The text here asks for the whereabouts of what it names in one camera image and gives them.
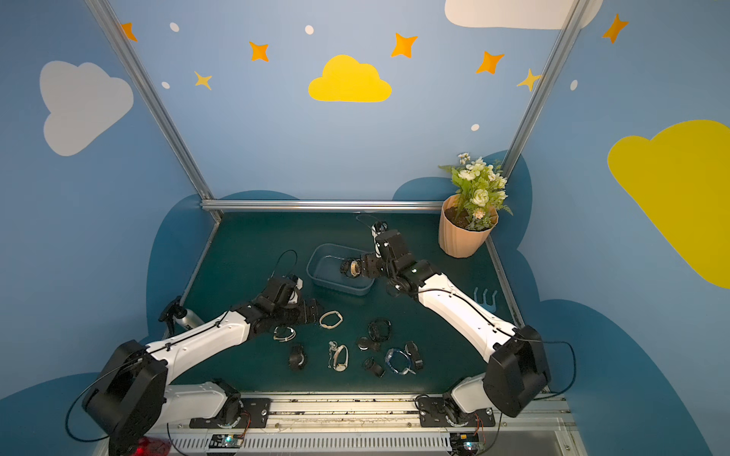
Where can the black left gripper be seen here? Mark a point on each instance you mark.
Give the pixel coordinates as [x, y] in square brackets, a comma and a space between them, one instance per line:
[308, 311]

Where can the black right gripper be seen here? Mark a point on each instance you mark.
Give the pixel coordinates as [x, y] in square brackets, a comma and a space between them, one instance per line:
[362, 266]

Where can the small beige round watch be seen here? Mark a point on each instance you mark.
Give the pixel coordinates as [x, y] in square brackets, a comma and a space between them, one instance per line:
[351, 268]

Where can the silver bracelet watch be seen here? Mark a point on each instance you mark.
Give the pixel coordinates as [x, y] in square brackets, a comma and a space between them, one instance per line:
[284, 334]

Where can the black rugged digital watch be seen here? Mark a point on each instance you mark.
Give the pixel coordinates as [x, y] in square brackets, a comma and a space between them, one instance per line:
[297, 359]

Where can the chunky black sport watch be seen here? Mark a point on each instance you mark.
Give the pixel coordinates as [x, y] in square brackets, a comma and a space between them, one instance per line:
[380, 329]

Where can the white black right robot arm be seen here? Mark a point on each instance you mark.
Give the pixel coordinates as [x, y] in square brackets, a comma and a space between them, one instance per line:
[517, 365]

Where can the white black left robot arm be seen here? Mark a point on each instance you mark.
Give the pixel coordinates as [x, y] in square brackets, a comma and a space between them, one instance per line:
[135, 390]

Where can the blue plastic storage box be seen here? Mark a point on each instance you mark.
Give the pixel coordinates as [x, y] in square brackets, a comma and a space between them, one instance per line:
[328, 267]

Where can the small black watch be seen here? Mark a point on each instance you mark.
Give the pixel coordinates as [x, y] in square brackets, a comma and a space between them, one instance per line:
[370, 365]

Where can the terracotta pot with flowers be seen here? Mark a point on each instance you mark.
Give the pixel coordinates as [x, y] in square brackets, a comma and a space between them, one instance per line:
[468, 217]

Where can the blue garden fork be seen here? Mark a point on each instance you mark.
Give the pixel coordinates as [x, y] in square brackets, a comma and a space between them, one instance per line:
[486, 299]

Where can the silver black water bottle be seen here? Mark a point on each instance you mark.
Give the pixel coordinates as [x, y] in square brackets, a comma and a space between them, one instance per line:
[175, 315]

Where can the white strap chain watch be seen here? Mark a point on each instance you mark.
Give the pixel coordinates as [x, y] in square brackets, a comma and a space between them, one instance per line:
[338, 357]

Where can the dark grey strap watch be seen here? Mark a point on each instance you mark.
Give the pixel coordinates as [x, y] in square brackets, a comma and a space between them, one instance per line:
[411, 349]

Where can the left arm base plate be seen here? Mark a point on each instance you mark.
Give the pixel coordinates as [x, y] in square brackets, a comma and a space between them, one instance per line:
[243, 413]

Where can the aluminium rail front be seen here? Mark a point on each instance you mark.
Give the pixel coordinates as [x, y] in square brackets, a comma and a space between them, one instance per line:
[377, 423]

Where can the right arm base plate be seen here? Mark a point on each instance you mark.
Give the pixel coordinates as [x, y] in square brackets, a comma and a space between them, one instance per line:
[450, 411]

